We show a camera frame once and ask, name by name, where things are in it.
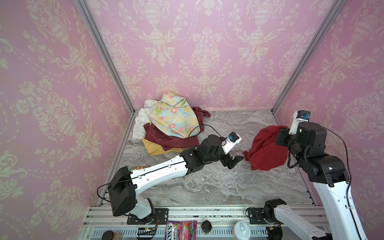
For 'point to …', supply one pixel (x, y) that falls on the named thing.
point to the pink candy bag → (185, 230)
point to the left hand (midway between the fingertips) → (238, 151)
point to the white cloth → (141, 119)
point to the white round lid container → (241, 231)
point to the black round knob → (206, 226)
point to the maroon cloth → (166, 141)
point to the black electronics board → (144, 233)
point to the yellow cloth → (153, 150)
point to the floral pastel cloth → (174, 114)
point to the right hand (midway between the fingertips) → (284, 128)
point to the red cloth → (265, 153)
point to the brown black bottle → (111, 235)
